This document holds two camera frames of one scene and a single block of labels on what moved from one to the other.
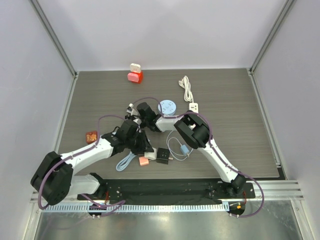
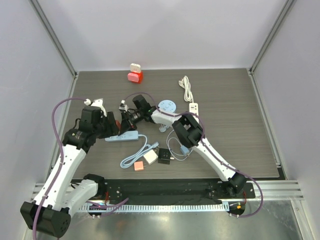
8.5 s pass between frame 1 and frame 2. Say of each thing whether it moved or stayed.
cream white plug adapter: stayed
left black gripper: moved
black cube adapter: stayed
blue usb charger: stayed
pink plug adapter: moved
